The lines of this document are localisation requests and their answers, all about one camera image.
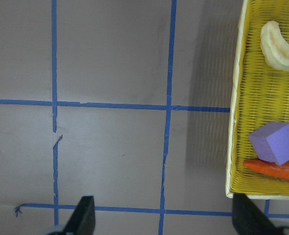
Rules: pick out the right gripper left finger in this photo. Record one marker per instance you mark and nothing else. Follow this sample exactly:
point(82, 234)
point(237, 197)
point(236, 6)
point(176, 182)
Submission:
point(82, 221)

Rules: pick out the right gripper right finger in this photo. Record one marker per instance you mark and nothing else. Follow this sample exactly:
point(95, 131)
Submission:
point(247, 218)

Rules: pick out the orange toy carrot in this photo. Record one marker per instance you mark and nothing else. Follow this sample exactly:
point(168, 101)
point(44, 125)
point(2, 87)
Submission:
point(268, 169)

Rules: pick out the purple foam cube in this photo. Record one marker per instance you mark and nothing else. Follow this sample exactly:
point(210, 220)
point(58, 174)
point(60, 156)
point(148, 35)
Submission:
point(271, 142)

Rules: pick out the yellow woven basket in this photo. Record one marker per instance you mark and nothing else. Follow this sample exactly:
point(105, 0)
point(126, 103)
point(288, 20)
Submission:
point(260, 94)

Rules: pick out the pale croissant toy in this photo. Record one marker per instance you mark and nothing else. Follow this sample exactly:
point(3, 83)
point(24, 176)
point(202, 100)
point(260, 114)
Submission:
point(274, 47)

